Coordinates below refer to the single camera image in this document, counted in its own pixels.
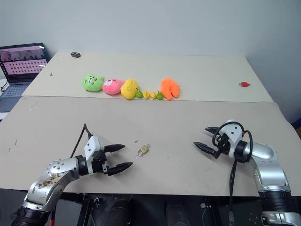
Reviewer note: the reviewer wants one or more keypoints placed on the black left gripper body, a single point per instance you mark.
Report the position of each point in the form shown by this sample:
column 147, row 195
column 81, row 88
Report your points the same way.
column 98, row 162

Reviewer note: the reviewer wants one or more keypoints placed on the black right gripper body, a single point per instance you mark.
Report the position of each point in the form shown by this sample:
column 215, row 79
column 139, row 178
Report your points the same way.
column 222, row 143

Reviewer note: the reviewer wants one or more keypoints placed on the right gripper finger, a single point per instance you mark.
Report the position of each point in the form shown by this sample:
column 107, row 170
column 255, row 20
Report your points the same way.
column 207, row 148
column 212, row 130

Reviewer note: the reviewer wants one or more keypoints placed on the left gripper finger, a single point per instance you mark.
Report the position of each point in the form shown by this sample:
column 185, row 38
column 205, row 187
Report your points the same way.
column 115, row 147
column 121, row 167

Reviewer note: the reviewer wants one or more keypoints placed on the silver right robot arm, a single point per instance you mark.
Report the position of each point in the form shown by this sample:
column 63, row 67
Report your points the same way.
column 270, row 169

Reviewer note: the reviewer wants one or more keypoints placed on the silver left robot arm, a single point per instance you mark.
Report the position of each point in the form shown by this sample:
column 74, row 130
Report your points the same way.
column 54, row 175

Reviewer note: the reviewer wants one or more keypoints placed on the small brass padlock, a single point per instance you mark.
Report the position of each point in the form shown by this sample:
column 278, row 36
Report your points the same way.
column 143, row 150

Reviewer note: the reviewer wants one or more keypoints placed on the beige cardboard table cover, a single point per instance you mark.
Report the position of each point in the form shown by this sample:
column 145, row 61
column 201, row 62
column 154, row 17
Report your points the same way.
column 188, row 70
column 164, row 122

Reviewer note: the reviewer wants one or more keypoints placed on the small green toy pear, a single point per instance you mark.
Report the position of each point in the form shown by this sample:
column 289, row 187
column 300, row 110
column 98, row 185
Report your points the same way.
column 139, row 94
column 160, row 96

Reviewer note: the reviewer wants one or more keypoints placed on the orange plush toy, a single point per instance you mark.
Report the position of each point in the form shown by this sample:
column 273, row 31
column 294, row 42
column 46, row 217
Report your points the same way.
column 169, row 88

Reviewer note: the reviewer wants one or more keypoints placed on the yellow plush toy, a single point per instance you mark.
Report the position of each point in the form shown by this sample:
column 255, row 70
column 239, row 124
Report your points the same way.
column 129, row 89

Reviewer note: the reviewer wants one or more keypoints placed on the pink plush toy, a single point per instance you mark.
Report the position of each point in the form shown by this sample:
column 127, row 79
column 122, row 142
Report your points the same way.
column 112, row 87

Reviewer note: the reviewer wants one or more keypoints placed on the small yellow toy starfruit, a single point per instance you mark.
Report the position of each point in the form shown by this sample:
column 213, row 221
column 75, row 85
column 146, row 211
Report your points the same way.
column 153, row 95
column 146, row 94

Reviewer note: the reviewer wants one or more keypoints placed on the green plush toy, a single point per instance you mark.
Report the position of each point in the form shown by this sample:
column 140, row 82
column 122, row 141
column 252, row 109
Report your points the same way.
column 92, row 83

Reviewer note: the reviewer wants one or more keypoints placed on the small black box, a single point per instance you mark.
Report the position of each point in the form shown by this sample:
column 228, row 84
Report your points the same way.
column 75, row 54

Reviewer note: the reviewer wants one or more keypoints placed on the open grey laptop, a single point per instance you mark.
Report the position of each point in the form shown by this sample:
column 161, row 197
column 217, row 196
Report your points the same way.
column 21, row 61

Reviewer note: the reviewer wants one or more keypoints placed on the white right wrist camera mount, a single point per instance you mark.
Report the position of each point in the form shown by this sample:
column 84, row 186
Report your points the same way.
column 234, row 134

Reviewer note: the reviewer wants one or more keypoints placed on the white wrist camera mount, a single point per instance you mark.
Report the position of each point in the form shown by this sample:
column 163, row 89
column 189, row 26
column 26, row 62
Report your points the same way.
column 92, row 143
column 234, row 134

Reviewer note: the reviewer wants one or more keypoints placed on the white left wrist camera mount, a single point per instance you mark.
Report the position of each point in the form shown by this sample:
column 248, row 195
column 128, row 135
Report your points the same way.
column 92, row 143

